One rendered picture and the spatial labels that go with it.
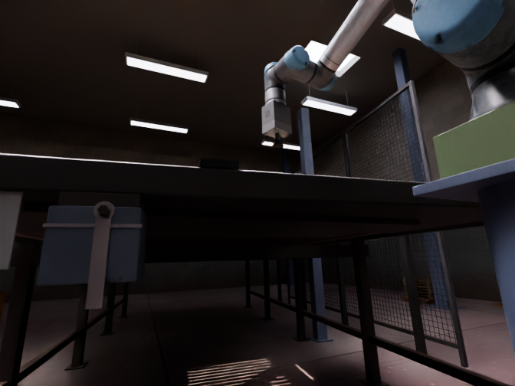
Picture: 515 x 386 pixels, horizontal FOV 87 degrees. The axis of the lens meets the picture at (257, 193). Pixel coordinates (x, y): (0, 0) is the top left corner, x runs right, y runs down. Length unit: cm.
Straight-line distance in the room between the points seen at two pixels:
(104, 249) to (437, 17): 65
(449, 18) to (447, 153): 22
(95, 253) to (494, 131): 66
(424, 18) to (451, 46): 7
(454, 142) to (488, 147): 6
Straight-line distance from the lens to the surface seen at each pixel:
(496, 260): 62
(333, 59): 104
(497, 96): 65
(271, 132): 96
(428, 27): 60
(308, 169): 294
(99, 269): 49
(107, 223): 49
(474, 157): 59
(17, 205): 57
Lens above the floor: 74
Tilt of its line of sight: 14 degrees up
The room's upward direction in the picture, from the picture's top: 2 degrees counter-clockwise
